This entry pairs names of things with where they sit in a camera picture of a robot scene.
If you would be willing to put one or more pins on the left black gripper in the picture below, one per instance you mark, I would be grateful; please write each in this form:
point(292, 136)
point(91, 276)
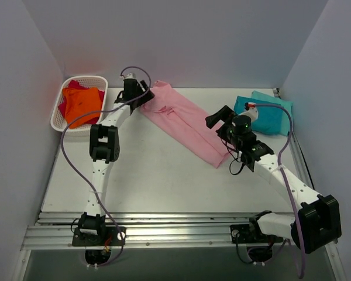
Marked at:
point(139, 95)

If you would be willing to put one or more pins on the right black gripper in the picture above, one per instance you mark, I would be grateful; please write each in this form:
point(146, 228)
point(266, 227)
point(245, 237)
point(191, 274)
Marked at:
point(222, 126)

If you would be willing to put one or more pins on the pink t-shirt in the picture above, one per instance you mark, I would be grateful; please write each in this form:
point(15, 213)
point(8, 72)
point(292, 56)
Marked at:
point(185, 122)

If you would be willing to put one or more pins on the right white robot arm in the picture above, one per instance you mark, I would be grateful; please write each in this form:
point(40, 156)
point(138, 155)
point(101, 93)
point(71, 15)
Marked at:
point(315, 221)

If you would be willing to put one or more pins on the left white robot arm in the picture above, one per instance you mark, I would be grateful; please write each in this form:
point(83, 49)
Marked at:
point(104, 151)

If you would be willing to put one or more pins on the folded teal t-shirt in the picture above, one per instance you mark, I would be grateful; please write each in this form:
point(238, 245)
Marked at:
point(269, 120)

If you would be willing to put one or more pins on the orange t-shirt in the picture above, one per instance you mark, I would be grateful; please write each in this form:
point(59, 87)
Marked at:
point(82, 105)

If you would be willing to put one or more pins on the folded light green t-shirt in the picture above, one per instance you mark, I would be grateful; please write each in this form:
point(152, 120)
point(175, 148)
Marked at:
point(288, 105)

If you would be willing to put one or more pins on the white perforated plastic basket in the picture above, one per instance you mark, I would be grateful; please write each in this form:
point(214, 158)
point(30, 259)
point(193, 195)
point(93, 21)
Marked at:
point(58, 122)

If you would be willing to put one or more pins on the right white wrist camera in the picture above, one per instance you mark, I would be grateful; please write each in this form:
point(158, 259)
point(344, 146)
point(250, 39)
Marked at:
point(250, 111)

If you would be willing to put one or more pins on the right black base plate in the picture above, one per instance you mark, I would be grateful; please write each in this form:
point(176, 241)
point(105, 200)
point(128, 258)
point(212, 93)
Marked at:
point(243, 234)

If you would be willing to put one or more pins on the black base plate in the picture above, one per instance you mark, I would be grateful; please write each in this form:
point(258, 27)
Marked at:
point(243, 234)
point(90, 237)

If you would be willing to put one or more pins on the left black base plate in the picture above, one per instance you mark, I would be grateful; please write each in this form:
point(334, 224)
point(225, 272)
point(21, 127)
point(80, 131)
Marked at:
point(90, 237)

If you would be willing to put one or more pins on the aluminium rail frame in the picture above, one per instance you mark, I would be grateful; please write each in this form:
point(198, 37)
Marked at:
point(161, 191)

